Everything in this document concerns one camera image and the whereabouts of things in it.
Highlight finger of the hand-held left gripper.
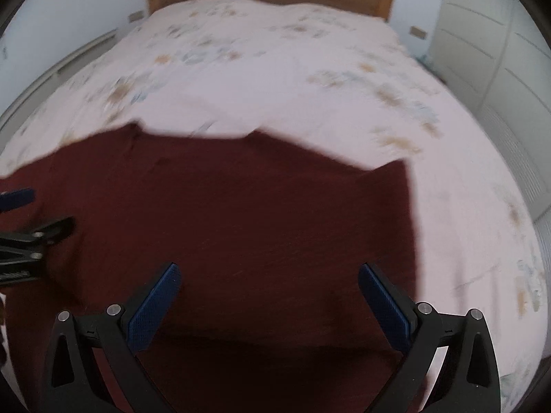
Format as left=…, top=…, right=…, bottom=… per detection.
left=0, top=217, right=76, bottom=287
left=0, top=188, right=35, bottom=214

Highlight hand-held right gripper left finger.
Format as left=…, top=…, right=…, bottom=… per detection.
left=42, top=262, right=182, bottom=413

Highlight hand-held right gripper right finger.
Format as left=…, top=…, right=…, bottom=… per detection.
left=358, top=263, right=502, bottom=413

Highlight dark red blanket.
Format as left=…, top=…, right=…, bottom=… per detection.
left=0, top=123, right=425, bottom=413

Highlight floral printed duvet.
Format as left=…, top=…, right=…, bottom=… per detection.
left=0, top=0, right=548, bottom=413

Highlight white wardrobe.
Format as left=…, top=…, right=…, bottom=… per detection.
left=430, top=0, right=551, bottom=224

